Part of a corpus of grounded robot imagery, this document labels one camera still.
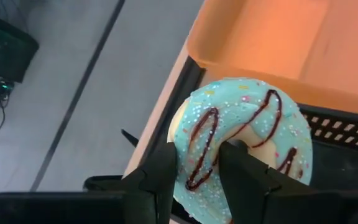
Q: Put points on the black box with green light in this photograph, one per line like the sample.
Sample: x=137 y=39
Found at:
x=8 y=53

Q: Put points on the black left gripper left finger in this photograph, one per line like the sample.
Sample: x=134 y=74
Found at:
x=154 y=193

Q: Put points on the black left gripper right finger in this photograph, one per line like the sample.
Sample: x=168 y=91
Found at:
x=247 y=193

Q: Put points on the orange translucent plastic bin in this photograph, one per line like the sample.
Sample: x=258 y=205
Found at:
x=275 y=40

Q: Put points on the mint green frosted donut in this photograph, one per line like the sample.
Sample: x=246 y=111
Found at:
x=238 y=109

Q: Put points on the black aluminium rig frame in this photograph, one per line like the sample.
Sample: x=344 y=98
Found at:
x=179 y=99

